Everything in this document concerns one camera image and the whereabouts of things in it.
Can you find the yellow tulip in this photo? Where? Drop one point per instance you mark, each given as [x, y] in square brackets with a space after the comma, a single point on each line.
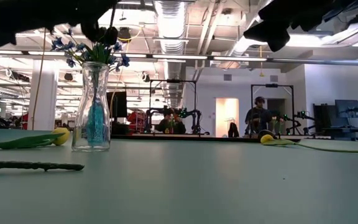
[267, 139]
[61, 136]

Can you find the blue flower bunch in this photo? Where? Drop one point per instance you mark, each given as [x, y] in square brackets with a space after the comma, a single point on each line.
[61, 45]
[117, 59]

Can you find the yellow flower bunch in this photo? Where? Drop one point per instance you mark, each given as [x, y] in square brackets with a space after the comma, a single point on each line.
[26, 165]

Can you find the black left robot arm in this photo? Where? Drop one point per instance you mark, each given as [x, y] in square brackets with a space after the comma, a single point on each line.
[26, 15]

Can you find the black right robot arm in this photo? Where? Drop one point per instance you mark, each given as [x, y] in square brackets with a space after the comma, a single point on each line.
[322, 9]

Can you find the clear glass vase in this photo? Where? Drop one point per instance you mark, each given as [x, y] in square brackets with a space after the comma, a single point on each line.
[85, 81]

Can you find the standing person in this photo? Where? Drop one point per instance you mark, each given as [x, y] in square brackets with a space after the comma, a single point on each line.
[258, 116]

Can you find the dark background monitor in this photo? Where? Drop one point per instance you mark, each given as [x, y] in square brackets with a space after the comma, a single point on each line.
[348, 109]

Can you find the seated person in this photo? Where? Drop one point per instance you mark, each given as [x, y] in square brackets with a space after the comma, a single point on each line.
[170, 124]

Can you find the round black ceiling device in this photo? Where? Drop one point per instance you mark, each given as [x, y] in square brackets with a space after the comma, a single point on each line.
[125, 32]

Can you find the green table mat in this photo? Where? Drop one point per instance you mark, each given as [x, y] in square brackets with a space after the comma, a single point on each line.
[166, 174]

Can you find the white pillar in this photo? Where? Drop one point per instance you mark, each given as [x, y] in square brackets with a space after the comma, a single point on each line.
[43, 99]

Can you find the black rig frame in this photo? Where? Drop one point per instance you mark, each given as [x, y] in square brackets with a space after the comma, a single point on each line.
[272, 85]
[172, 81]

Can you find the silver ventilation duct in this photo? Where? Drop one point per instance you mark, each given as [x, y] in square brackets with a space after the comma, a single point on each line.
[170, 31]

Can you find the wooden table with black frame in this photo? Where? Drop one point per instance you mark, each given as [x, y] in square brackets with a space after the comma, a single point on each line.
[216, 137]

